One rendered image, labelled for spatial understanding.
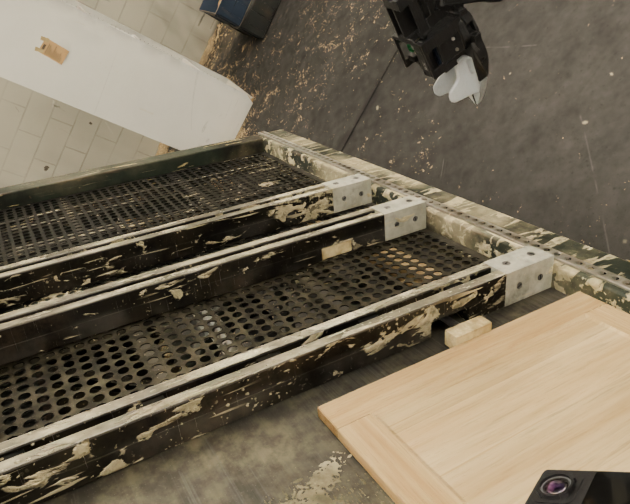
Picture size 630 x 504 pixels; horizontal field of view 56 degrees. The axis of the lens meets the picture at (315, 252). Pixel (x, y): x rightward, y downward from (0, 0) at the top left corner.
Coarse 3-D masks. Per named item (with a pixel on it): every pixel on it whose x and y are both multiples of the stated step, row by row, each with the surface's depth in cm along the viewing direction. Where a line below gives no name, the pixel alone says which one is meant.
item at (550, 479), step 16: (544, 480) 42; (560, 480) 41; (576, 480) 41; (592, 480) 40; (608, 480) 39; (624, 480) 39; (544, 496) 40; (560, 496) 40; (576, 496) 39; (592, 496) 39; (608, 496) 38; (624, 496) 37
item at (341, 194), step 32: (288, 192) 156; (320, 192) 155; (352, 192) 160; (192, 224) 141; (224, 224) 144; (256, 224) 148; (288, 224) 153; (64, 256) 131; (96, 256) 131; (128, 256) 135; (160, 256) 138; (0, 288) 123; (32, 288) 126; (64, 288) 130
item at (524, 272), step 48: (432, 288) 104; (480, 288) 105; (528, 288) 112; (288, 336) 94; (336, 336) 93; (384, 336) 97; (192, 384) 86; (240, 384) 85; (288, 384) 90; (48, 432) 78; (96, 432) 77; (144, 432) 80; (192, 432) 84; (0, 480) 72; (48, 480) 75
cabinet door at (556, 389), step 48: (480, 336) 99; (528, 336) 98; (576, 336) 98; (624, 336) 97; (384, 384) 90; (432, 384) 89; (480, 384) 88; (528, 384) 88; (576, 384) 87; (624, 384) 86; (336, 432) 82; (384, 432) 80; (432, 432) 80; (480, 432) 79; (528, 432) 79; (576, 432) 78; (624, 432) 77; (384, 480) 73; (432, 480) 72; (480, 480) 72; (528, 480) 72
